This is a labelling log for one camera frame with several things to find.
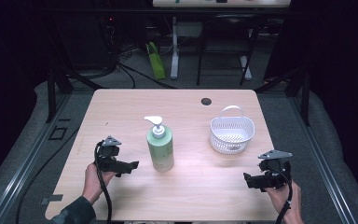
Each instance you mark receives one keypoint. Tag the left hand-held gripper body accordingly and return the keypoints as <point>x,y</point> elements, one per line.
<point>109,154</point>

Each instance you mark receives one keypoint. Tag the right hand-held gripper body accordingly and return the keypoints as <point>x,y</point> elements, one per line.
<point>275,174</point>

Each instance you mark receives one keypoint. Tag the green pump bottle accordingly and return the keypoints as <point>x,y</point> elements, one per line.
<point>161,152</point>

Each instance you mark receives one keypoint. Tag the white plastic basket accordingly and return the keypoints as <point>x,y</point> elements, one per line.
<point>230,132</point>

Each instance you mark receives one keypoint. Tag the person's right hand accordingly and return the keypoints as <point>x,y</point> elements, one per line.
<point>284,200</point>

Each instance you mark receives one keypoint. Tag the person's left hand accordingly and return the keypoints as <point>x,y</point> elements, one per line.
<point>93,183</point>

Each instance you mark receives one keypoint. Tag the black tape square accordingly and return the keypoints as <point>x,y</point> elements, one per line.
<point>50,137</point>

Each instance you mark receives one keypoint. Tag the grey tape strip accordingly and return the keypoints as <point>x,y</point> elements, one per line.
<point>51,199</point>

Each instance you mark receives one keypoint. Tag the black metal stand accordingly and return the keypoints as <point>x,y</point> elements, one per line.
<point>51,96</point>
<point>305,99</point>

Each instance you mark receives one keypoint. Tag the white desk leg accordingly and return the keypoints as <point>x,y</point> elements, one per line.
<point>246,70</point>
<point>174,53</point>

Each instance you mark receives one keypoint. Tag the dark equipment rack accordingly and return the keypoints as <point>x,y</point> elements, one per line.
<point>90,43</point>

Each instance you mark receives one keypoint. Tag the black chair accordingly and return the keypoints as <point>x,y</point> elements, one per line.
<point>227,46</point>

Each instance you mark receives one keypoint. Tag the light background desk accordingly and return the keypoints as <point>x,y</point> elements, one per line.
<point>220,3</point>

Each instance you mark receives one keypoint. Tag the grey metal floor rail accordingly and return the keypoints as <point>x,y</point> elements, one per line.
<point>323,174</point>
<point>21,174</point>

